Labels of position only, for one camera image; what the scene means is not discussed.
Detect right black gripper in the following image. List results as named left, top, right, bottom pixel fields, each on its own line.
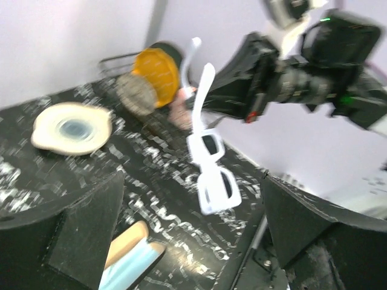
left=203, top=32, right=334, bottom=123

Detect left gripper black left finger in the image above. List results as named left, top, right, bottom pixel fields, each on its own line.
left=1, top=172, right=124, bottom=289

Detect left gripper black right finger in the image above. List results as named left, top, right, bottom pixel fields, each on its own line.
left=261, top=175, right=386, bottom=290

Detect light blue cleaning cloth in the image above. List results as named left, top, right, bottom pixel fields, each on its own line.
left=99, top=239, right=159, bottom=290

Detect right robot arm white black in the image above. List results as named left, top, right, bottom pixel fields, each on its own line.
left=199, top=9, right=386, bottom=133

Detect pink patterned cup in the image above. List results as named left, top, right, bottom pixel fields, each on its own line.
left=168, top=88, right=192, bottom=130

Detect dark green plate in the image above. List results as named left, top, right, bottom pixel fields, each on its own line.
left=150, top=41, right=183, bottom=68

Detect yellow scalloped plate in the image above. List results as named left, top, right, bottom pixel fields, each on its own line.
left=132, top=48, right=180, bottom=108

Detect grey speckled plate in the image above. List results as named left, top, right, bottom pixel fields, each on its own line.
left=115, top=73, right=157, bottom=116

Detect black marble pattern mat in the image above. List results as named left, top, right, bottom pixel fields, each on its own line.
left=1, top=79, right=273, bottom=289

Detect beige plate blue rings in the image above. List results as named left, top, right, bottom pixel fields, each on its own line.
left=30, top=101, right=113, bottom=156

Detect black wire dish rack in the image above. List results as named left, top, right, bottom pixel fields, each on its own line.
left=97, top=51, right=140, bottom=77

